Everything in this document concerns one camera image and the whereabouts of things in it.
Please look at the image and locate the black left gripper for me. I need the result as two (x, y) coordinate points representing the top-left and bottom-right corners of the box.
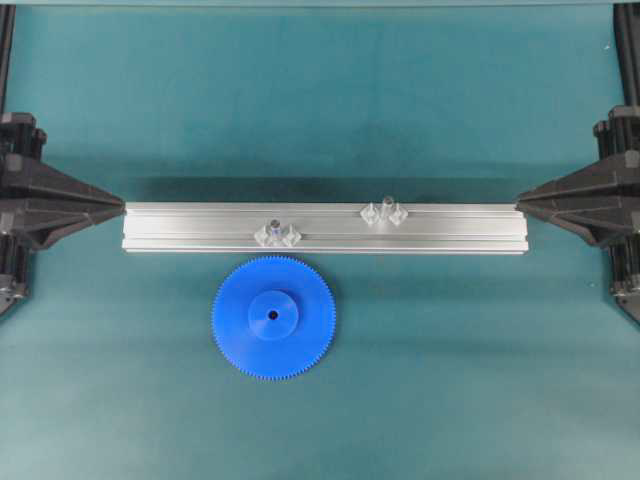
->
(0, 112), (125, 316)

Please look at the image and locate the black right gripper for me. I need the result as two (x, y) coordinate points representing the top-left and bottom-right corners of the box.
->
(515, 104), (640, 317)

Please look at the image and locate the large blue plastic gear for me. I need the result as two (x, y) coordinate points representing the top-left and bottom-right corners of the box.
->
(211, 256), (337, 381)

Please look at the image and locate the silver aluminium extrusion rail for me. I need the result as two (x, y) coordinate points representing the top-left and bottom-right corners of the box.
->
(122, 201), (528, 255)

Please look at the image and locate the black right frame post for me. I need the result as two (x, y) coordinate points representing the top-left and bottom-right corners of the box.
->
(613, 2), (639, 105)

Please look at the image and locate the black frame post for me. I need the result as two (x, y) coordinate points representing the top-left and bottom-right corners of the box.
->
(0, 4), (16, 112)
(613, 2), (639, 105)

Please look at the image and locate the black left frame post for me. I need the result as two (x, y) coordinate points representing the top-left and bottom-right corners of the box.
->
(0, 4), (16, 112)

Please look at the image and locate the clear shaft mount far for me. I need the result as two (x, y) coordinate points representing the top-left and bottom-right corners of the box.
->
(360, 203), (409, 226)

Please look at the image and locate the clear shaft mount near gear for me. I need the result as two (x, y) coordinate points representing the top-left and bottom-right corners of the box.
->
(254, 224), (302, 248)

